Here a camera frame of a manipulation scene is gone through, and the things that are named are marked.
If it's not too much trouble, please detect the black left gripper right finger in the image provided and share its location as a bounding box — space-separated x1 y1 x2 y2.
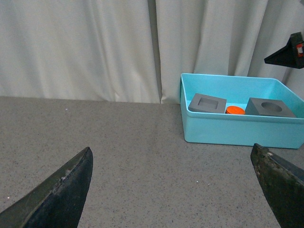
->
250 143 304 228

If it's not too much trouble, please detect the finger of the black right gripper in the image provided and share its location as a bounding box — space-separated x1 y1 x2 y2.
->
264 32 304 69

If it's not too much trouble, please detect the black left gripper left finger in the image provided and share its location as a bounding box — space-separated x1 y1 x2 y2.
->
0 147 93 228

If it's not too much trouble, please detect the gray block with round hole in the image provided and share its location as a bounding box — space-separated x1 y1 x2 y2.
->
245 97 296 118

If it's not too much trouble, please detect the orange cylinder marked 4680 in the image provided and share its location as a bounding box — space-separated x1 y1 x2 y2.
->
226 105 245 115

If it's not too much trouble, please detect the gray block with square hole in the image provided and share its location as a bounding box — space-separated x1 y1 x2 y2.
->
188 93 227 114

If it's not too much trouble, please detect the light blue plastic box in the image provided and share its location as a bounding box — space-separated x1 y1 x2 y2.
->
180 73 304 149

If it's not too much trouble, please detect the white pleated curtain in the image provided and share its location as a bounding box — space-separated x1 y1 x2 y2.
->
0 0 304 104

